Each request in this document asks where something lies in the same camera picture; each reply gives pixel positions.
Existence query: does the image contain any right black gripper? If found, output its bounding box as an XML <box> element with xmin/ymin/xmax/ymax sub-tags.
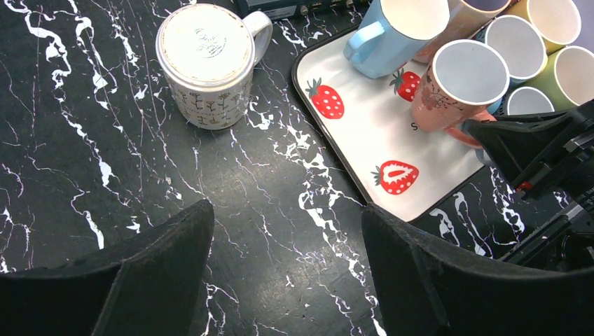
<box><xmin>467</xmin><ymin>100</ymin><xmax>593</xmax><ymax>272</ymax></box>

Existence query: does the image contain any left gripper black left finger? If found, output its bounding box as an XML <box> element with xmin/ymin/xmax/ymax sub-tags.
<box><xmin>1</xmin><ymin>199</ymin><xmax>214</xmax><ymax>335</ymax></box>

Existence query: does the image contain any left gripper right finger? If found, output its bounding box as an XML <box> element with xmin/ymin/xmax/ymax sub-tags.
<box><xmin>361</xmin><ymin>203</ymin><xmax>593</xmax><ymax>335</ymax></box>

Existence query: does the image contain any small grey blue mug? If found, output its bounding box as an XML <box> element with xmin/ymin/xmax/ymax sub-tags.
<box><xmin>487</xmin><ymin>86</ymin><xmax>554</xmax><ymax>116</ymax></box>

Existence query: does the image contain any brown mug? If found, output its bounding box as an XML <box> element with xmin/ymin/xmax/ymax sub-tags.
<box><xmin>410</xmin><ymin>39</ymin><xmax>510</xmax><ymax>148</ymax></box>

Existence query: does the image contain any light green mug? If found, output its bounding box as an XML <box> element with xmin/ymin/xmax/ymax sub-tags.
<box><xmin>524</xmin><ymin>46</ymin><xmax>593</xmax><ymax>111</ymax></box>

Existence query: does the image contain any teal blue mug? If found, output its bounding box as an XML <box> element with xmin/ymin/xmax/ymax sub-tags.
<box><xmin>472</xmin><ymin>15</ymin><xmax>547</xmax><ymax>87</ymax></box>

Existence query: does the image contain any yellow mug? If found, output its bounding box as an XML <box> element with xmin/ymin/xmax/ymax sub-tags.
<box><xmin>504</xmin><ymin>0</ymin><xmax>582</xmax><ymax>55</ymax></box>

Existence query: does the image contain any beige pink mug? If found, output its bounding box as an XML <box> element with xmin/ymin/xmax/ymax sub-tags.
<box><xmin>413</xmin><ymin>0</ymin><xmax>510</xmax><ymax>64</ymax></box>

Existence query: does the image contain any light blue faceted mug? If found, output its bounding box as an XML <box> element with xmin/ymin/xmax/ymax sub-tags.
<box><xmin>343</xmin><ymin>0</ymin><xmax>450</xmax><ymax>79</ymax></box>

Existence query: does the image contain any white floral mug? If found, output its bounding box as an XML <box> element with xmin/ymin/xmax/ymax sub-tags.
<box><xmin>156</xmin><ymin>3</ymin><xmax>272</xmax><ymax>130</ymax></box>

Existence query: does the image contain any strawberry print white tray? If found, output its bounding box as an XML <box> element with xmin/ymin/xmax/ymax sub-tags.
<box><xmin>292</xmin><ymin>27</ymin><xmax>482</xmax><ymax>222</ymax></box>

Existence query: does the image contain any dark flat metal box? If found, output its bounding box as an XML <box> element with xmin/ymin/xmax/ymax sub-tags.
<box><xmin>234</xmin><ymin>0</ymin><xmax>371</xmax><ymax>20</ymax></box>

